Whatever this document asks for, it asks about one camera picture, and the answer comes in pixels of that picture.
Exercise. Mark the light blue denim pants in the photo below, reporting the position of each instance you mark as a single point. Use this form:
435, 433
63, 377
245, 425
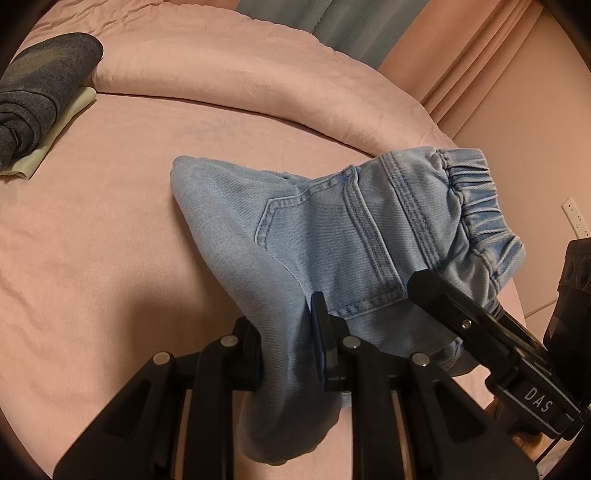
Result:
323, 221

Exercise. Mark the pink pillow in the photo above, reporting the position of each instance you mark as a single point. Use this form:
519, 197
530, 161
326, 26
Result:
231, 74

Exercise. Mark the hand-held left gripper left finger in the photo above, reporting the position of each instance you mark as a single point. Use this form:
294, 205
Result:
249, 355

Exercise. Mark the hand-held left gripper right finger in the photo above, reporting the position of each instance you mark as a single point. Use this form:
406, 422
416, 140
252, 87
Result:
319, 332

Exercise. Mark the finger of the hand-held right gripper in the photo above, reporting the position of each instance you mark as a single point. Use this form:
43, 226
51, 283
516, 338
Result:
443, 304

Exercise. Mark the grey-blue curtain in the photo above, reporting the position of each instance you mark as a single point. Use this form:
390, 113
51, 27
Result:
351, 27

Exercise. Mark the dark grey folded garment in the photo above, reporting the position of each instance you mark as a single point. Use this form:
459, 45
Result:
41, 87

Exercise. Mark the pink bed sheet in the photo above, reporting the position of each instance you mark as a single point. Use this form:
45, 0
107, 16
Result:
92, 230

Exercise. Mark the pink curtain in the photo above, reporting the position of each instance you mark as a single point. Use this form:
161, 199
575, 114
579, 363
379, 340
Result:
461, 55

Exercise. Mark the cream folded cloth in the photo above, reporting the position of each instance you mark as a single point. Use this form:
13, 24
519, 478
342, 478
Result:
60, 127

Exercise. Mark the white wall socket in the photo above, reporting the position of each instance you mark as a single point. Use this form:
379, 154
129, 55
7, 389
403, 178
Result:
572, 212

